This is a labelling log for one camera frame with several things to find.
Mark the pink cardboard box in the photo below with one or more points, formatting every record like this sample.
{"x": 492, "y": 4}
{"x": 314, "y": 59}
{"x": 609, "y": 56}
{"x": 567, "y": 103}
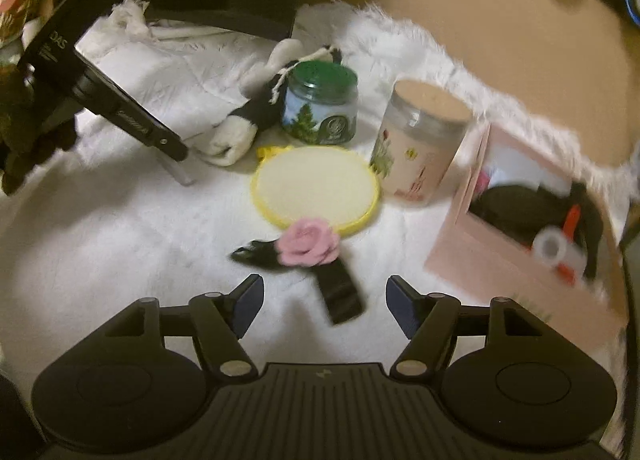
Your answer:
{"x": 500, "y": 280}

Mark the yellow round sponge pad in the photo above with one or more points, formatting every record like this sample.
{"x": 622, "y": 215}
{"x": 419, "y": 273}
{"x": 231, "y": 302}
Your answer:
{"x": 310, "y": 185}

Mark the white woven fringed cloth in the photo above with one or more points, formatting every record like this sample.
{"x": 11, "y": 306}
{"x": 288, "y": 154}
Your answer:
{"x": 125, "y": 240}

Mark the white tape roll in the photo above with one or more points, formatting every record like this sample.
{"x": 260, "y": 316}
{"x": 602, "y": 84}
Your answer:
{"x": 550, "y": 247}

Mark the green lidded glass jar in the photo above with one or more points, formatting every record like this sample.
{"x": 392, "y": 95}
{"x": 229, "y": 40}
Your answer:
{"x": 320, "y": 109}

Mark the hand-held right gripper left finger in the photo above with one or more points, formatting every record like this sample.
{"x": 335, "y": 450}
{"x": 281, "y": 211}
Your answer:
{"x": 247, "y": 305}

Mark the clear jar with beige lid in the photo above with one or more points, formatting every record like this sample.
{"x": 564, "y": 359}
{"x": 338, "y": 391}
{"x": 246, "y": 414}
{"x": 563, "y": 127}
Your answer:
{"x": 425, "y": 149}

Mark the pink rose black ribbon clip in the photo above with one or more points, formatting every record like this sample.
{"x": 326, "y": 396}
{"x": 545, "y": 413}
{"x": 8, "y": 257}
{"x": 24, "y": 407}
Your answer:
{"x": 305, "y": 240}

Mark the black white plush toy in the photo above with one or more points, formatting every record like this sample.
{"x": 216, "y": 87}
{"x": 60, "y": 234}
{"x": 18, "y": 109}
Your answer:
{"x": 250, "y": 119}

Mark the dark brown fuzzy object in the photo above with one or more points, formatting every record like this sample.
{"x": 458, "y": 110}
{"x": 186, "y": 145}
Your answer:
{"x": 25, "y": 134}

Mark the black long carton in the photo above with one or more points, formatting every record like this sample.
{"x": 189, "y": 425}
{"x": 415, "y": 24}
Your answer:
{"x": 100, "y": 89}

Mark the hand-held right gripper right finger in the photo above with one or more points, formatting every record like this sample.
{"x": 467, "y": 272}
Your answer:
{"x": 402, "y": 305}

